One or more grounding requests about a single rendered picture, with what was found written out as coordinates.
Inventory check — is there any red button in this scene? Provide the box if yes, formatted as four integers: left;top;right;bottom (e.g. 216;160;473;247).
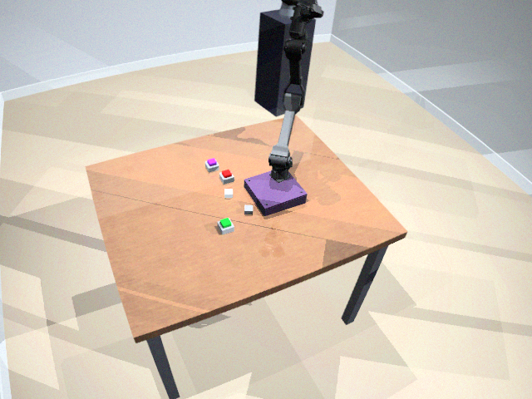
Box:
219;170;234;184

